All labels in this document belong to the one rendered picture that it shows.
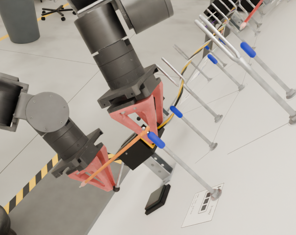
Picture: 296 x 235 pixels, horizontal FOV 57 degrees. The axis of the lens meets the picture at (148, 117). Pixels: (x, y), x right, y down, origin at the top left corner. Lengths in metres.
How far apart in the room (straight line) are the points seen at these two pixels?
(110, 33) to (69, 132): 0.19
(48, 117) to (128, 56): 0.14
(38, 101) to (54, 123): 0.04
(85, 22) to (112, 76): 0.08
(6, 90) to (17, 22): 3.44
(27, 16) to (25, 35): 0.24
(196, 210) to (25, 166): 1.85
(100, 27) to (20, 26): 3.56
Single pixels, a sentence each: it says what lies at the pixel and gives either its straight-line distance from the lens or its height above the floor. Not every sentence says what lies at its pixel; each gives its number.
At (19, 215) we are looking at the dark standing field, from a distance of 1.85.
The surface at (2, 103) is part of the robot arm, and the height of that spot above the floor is 1.20.
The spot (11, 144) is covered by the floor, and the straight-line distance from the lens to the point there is 2.32.
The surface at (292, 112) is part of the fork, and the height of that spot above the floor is 1.27.
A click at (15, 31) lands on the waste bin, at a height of 0.18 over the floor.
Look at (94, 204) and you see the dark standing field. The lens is 1.76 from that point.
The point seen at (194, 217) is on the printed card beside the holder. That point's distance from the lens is 0.31.
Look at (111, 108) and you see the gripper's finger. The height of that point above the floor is 1.21.
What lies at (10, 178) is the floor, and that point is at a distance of 2.06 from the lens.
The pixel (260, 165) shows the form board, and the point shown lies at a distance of 0.29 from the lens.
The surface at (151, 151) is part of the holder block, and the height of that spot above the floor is 1.14.
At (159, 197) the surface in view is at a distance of 0.40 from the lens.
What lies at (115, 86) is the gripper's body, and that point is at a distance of 0.38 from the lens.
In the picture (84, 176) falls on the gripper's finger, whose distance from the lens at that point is 0.52.
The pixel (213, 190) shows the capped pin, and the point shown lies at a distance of 0.30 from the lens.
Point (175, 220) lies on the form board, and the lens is 0.34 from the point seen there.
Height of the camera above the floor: 1.44
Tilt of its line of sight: 38 degrees down
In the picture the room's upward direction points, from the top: straight up
